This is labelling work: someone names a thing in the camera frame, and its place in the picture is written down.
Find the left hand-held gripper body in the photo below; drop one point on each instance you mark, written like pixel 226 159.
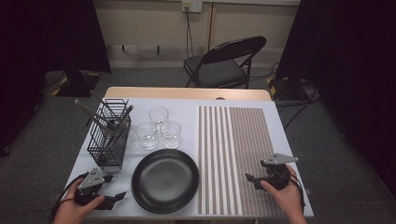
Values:
pixel 88 183

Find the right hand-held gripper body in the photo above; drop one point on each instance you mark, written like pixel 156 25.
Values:
pixel 278 177

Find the black plate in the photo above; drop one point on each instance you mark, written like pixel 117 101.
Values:
pixel 165 180

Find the clear glass cup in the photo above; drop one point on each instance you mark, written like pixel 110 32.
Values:
pixel 146 135
pixel 172 135
pixel 158 116

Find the person's right hand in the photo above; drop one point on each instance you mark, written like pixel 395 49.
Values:
pixel 289 202

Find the person's left hand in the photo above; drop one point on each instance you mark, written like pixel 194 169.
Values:
pixel 70 211

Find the striped placemat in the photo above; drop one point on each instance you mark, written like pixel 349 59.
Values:
pixel 230 140

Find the dark slim utensil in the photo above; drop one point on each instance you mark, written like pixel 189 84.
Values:
pixel 99 100
pixel 126 116

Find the long silver utensil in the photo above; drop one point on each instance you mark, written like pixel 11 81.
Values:
pixel 90 113

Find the black stand base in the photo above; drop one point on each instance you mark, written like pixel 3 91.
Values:
pixel 77 85
pixel 286 88

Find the black folding chair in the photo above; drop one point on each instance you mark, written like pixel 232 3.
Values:
pixel 218 71

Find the black curtain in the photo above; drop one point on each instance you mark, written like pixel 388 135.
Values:
pixel 46 46
pixel 348 62

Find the white wall socket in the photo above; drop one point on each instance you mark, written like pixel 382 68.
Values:
pixel 192 5

